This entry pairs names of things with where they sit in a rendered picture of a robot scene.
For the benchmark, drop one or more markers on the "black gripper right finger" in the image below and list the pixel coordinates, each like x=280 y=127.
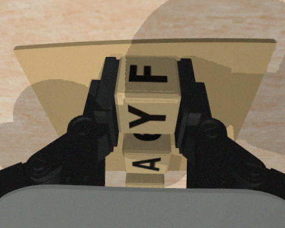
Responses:
x=215 y=161

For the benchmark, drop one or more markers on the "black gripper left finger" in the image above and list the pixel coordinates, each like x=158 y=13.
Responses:
x=78 y=156

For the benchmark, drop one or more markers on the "tan letter block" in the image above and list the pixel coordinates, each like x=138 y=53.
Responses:
x=147 y=95
x=144 y=180
x=146 y=153

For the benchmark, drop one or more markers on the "tan square mat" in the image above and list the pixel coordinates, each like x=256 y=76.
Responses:
x=231 y=68

